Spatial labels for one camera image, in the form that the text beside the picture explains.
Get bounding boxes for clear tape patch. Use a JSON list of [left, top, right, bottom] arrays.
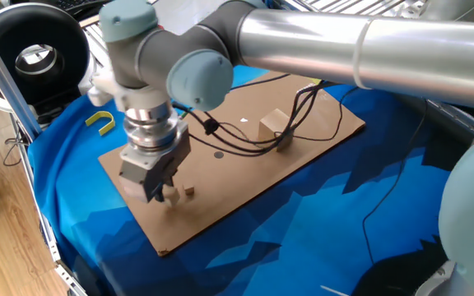
[[298, 84, 329, 104]]

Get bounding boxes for silver force torque sensor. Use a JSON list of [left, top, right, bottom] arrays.
[[122, 100, 180, 151]]

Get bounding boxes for black cable bundle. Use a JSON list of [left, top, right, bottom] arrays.
[[173, 72, 360, 160]]

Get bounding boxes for white gripper adapter plate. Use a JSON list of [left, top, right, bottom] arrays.
[[119, 123, 191, 169]]

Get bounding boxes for grey Schunk gripper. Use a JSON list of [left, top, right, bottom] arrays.
[[118, 131, 192, 205]]

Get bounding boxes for yellow U-shaped plastic piece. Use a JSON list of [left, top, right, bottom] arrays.
[[85, 110, 116, 136]]

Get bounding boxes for medium wooden cube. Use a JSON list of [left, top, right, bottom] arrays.
[[161, 185, 182, 208]]

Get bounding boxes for aluminium slotted rail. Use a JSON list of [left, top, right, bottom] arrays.
[[397, 92, 474, 145]]

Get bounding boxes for thin black cable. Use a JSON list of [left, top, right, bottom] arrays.
[[362, 98, 430, 264]]

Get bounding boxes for black keyboard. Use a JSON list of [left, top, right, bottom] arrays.
[[55, 0, 110, 12]]

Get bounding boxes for blue mountain print cloth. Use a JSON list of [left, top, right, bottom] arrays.
[[26, 65, 468, 296]]

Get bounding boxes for aluminium table edge rail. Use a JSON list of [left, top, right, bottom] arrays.
[[10, 114, 88, 296]]

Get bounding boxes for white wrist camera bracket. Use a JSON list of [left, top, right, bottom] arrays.
[[86, 67, 172, 114]]

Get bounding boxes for aluminium frame post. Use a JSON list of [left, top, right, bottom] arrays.
[[0, 12, 43, 141]]

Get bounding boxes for white cable tie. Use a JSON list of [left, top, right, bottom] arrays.
[[320, 284, 351, 296]]

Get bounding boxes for large wooden cube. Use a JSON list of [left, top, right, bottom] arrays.
[[258, 108, 297, 152]]

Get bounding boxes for brown cardboard sheet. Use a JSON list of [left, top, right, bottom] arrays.
[[97, 62, 366, 257]]

